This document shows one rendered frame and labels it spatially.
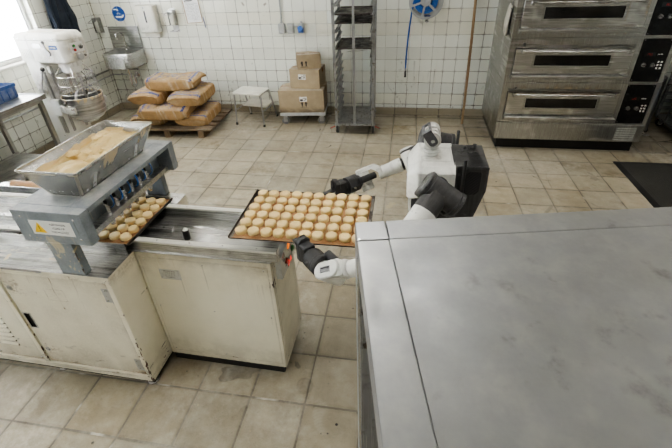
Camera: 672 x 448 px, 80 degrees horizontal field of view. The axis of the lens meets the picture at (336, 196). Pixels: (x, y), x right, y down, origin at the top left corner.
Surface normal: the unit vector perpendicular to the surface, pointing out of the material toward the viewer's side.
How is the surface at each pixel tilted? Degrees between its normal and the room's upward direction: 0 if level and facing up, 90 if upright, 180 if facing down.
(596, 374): 0
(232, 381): 0
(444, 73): 90
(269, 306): 90
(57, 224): 90
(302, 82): 91
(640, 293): 0
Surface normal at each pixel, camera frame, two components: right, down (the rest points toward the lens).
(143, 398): -0.04, -0.85
